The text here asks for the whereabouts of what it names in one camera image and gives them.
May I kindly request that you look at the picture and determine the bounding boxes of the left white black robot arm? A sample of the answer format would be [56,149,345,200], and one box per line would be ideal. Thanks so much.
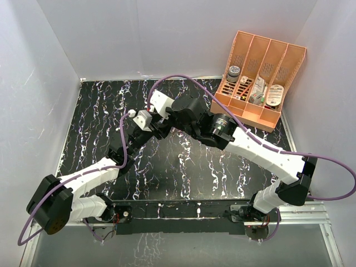
[26,122,171,235]

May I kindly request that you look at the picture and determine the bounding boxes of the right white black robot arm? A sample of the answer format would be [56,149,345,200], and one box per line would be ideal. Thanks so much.
[162,97,316,221]

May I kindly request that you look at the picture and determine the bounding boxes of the small round grey jar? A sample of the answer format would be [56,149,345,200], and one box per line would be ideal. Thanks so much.
[226,65,241,83]

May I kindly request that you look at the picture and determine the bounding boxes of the small white card box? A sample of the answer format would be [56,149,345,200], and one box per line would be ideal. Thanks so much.
[240,76,250,84]

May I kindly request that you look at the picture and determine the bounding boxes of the white grey packaged item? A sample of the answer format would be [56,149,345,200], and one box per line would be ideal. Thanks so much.
[248,76,267,105]

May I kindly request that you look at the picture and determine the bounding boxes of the orange plastic file organizer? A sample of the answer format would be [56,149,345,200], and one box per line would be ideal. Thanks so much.
[210,31,306,132]

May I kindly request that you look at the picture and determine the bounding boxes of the white oval remote control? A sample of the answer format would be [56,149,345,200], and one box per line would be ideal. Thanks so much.
[265,85,284,107]

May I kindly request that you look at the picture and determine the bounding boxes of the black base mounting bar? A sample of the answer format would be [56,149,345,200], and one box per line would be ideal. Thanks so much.
[110,199,280,236]

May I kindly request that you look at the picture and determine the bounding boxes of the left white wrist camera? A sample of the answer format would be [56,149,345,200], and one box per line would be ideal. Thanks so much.
[128,109,152,132]

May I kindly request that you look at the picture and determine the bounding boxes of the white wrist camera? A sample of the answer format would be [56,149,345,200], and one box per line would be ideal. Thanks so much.
[148,90,174,120]
[128,109,152,132]

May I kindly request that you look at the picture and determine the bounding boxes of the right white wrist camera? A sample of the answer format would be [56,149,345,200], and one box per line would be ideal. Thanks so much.
[148,90,174,120]

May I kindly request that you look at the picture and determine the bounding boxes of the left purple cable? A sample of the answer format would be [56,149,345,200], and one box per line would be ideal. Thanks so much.
[18,111,134,247]

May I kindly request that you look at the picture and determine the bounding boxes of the purple cable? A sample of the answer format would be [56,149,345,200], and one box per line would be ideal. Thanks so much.
[147,73,356,242]
[18,111,134,247]

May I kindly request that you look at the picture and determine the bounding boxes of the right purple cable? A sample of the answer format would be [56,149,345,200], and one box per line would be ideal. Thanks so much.
[147,73,356,242]

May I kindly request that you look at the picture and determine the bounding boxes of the aluminium frame rail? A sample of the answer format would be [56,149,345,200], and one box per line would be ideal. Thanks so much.
[278,115,344,267]

